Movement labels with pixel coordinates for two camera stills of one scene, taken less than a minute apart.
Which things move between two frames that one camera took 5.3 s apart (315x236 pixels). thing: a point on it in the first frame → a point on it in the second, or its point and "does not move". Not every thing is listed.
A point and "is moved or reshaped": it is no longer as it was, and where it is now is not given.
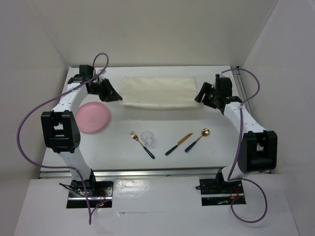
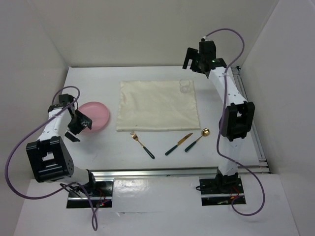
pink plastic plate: (92, 117) does not move
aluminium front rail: (211, 172) does not move
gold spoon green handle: (204, 132) does not move
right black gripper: (206, 88) → (191, 54)
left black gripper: (110, 94) → (83, 121)
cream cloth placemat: (160, 92) is moved or reshaped
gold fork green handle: (135, 137) does not move
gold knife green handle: (171, 149) does not move
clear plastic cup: (147, 137) → (184, 84)
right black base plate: (217, 192) does not move
